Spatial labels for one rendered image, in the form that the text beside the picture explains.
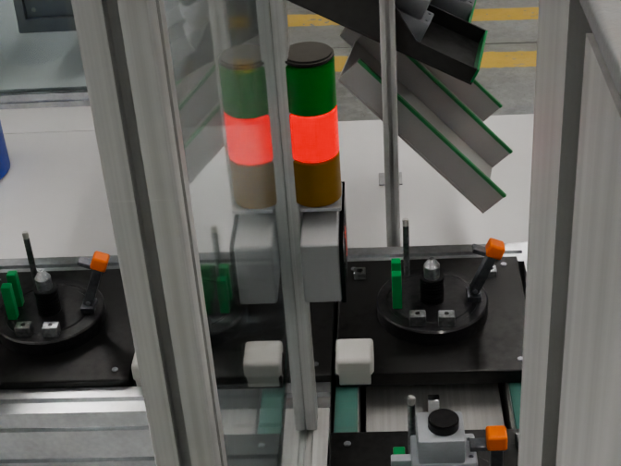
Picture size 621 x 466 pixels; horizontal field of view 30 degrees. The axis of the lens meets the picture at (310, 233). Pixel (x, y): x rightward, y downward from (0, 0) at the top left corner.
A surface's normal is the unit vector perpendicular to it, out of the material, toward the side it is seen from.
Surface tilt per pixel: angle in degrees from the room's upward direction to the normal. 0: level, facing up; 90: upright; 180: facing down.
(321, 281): 90
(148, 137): 90
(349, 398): 0
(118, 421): 90
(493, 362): 0
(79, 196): 0
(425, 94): 90
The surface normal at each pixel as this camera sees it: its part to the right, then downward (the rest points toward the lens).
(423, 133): -0.21, 0.54
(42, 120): -0.06, -0.84
